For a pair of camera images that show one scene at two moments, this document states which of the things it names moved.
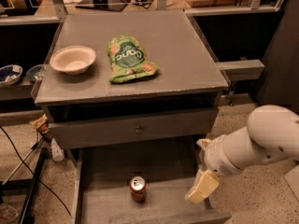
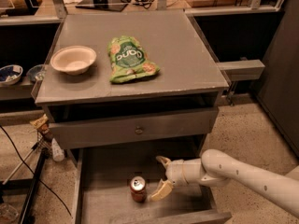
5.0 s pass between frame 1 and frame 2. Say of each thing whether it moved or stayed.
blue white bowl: stayed
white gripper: moved
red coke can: stayed
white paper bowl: stayed
